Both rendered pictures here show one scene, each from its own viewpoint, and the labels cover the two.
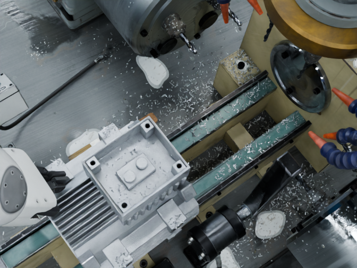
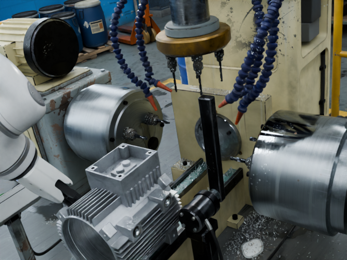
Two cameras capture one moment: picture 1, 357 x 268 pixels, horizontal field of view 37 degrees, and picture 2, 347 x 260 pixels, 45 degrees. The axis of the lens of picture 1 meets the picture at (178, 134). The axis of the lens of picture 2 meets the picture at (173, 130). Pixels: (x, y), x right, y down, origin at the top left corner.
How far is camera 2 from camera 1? 0.62 m
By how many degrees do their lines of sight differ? 42
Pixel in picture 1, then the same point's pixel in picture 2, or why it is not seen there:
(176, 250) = not seen: outside the picture
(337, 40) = (199, 38)
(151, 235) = (149, 210)
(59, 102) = not seen: hidden behind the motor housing
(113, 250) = (124, 221)
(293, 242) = (250, 184)
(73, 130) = not seen: hidden behind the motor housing
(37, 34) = (48, 212)
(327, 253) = (270, 167)
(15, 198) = (37, 96)
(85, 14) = (78, 188)
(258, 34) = (185, 134)
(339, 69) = (230, 105)
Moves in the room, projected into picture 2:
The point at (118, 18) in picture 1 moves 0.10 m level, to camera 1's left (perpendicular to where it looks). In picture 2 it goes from (94, 141) to (59, 147)
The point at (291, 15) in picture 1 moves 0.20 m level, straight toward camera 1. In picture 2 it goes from (173, 40) to (156, 70)
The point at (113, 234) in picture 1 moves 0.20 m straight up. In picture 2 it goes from (121, 213) to (98, 123)
